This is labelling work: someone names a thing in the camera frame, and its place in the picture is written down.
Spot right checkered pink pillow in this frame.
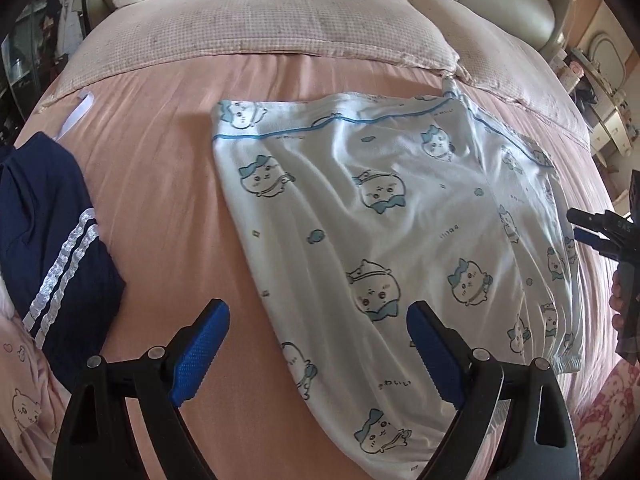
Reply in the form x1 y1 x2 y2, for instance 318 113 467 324
408 0 590 150

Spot white bedside cabinet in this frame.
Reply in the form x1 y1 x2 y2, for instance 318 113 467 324
551 32 639 168

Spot checkered pink pillow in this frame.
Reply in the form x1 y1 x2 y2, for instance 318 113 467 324
39 0 460 107
408 0 590 150

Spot light blue cartoon pajama pants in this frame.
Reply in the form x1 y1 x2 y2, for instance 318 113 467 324
212 88 582 479

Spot left checkered pink pillow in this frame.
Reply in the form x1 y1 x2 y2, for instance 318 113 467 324
39 0 460 107

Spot pink cartoon print cloth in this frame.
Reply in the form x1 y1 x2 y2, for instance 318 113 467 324
1 287 70 479

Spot person right hand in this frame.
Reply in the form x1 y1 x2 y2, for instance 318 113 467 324
608 271 625 332

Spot pink bed sheet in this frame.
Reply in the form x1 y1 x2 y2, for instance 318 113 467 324
8 52 616 480

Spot black glass shelf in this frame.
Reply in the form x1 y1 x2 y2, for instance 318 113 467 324
1 0 86 120

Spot navy striped garment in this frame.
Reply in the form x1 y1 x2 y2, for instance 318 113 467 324
1 132 126 390

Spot pink white bottle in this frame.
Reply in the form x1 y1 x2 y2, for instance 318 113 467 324
559 61 584 86

